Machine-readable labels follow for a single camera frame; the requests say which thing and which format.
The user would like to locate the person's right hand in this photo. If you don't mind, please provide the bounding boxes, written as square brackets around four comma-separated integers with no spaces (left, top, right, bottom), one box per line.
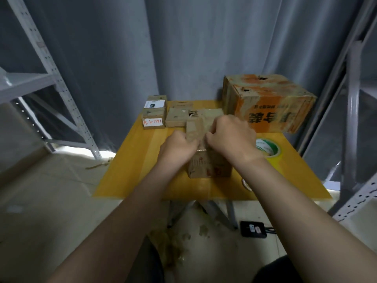
[204,114,263,170]

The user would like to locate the person's left hand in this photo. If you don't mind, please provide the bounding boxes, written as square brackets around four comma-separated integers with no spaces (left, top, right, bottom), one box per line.
[156,129,201,176]

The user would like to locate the medium brown cardboard box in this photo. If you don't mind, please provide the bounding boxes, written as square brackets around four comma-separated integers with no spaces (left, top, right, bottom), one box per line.
[185,108,234,180]

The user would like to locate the small cardboard box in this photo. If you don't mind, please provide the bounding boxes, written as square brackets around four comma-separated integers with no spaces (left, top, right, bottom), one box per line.
[164,101,196,129]

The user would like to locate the yellow tape roll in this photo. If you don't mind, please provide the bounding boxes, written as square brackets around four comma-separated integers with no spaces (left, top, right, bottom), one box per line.
[253,136,283,170]

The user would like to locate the long white-labelled cardboard box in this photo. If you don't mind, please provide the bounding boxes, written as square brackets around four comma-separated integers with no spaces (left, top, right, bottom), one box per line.
[141,95,168,130]

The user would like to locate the large orange print cardboard box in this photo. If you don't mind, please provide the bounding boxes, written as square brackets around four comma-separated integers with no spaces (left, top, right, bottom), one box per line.
[221,74,318,135]

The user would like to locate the person's left forearm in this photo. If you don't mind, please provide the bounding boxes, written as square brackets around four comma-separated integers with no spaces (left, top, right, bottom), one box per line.
[47,162,186,283]

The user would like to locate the person's right forearm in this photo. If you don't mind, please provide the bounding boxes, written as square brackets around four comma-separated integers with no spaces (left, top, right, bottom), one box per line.
[240,153,377,283]

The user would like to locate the tape scraps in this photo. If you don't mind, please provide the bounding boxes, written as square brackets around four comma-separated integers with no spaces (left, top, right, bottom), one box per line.
[150,224,195,269]

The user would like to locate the person's right leg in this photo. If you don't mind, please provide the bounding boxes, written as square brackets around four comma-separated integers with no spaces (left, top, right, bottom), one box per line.
[252,254,307,283]

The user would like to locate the yellow wooden table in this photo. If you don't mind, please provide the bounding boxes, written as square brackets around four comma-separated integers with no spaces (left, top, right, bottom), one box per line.
[93,101,333,229]

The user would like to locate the black power adapter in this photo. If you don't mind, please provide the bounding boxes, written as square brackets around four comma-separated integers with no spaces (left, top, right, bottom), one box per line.
[239,220,268,239]

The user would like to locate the grey curtain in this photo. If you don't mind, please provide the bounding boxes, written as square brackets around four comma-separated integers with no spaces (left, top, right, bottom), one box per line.
[0,0,377,150]

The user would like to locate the grey metal shelf unit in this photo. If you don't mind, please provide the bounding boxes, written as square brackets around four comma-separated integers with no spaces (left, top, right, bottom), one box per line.
[297,6,377,223]
[0,0,104,162]

